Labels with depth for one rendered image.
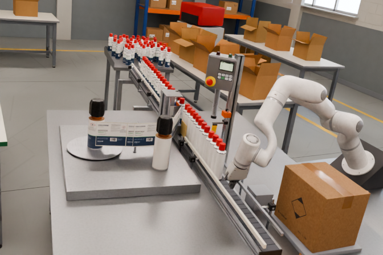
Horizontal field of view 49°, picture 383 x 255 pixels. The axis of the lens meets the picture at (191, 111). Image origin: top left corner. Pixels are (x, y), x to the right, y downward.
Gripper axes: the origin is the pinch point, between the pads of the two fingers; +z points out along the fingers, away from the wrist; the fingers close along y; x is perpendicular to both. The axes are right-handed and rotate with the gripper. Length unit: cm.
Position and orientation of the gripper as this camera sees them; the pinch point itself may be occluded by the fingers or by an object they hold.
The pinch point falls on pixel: (232, 184)
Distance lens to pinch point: 213.1
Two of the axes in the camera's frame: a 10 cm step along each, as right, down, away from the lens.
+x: 2.5, 6.6, -7.1
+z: -2.3, 7.5, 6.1
